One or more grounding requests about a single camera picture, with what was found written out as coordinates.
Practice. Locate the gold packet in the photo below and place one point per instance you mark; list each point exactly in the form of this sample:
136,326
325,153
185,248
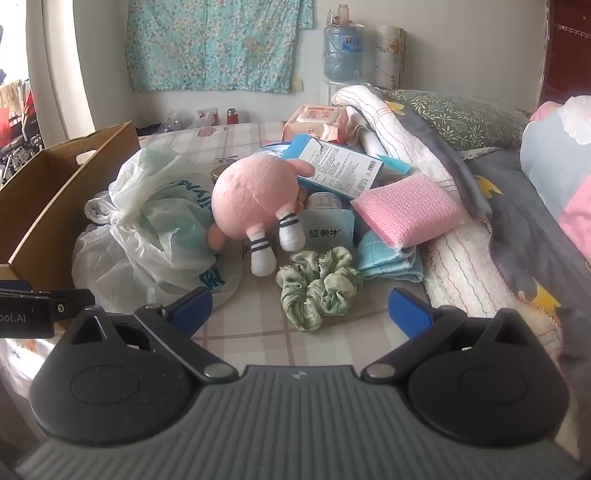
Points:
218,174

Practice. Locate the green scrunchie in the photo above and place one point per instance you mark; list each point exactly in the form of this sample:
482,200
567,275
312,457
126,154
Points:
318,288

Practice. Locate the grey blanket with yellow prints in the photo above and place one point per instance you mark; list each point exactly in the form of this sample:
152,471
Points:
521,230

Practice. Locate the pink sponge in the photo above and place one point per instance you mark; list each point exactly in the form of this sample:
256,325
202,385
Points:
408,207

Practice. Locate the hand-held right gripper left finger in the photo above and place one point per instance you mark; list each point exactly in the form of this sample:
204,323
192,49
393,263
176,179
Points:
191,302

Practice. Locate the hanging clothes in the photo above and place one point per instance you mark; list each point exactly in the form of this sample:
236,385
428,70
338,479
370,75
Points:
18,120

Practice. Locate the small beige bottle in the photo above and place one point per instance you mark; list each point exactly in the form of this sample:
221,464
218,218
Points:
345,14

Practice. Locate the dark red door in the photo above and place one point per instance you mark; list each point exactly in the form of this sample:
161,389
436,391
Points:
565,60

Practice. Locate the floral paper roll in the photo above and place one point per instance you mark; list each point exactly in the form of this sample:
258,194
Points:
390,55

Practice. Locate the large blue water jug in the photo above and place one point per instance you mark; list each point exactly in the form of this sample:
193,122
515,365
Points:
344,53

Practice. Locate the brown cardboard box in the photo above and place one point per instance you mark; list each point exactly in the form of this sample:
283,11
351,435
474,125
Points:
41,198

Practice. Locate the blue box with white label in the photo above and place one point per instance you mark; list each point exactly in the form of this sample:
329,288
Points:
339,164

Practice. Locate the light blue flat item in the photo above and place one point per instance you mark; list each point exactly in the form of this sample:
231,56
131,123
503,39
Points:
397,165

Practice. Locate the white wall socket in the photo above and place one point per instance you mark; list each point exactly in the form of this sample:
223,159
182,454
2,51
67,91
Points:
298,85

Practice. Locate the pink and grey quilt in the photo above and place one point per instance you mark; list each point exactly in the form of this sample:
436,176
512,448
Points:
554,152

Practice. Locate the teal floral cloth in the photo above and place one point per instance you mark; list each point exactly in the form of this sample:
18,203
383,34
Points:
212,41

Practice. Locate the pink plush toy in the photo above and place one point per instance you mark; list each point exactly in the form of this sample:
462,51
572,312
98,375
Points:
254,198

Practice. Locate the light blue towel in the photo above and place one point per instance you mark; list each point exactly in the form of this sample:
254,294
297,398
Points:
385,261

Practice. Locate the white yogurt cup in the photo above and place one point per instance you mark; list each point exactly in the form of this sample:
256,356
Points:
328,226

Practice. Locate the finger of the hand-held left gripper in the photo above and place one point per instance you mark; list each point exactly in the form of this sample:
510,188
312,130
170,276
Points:
74,297

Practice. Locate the white quilted blanket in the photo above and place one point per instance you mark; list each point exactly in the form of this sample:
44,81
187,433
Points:
461,263

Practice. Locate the pink wet wipes pack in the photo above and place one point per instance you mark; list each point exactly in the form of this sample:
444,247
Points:
318,121

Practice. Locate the clear plastic bag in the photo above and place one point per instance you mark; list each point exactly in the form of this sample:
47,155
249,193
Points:
207,117

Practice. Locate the green floral pillow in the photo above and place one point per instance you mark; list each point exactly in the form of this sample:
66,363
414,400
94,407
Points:
461,120

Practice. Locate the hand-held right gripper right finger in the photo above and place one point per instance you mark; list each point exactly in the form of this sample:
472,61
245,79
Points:
408,310

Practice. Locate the red thermos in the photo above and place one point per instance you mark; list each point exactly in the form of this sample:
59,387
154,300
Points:
231,116

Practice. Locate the clear plastic bottles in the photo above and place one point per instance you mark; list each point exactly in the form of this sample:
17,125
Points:
178,122

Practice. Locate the white stool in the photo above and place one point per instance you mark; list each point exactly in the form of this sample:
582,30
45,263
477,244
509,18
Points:
344,90

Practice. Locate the white plastic bag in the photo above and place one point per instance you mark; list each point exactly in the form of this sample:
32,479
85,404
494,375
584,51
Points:
138,217

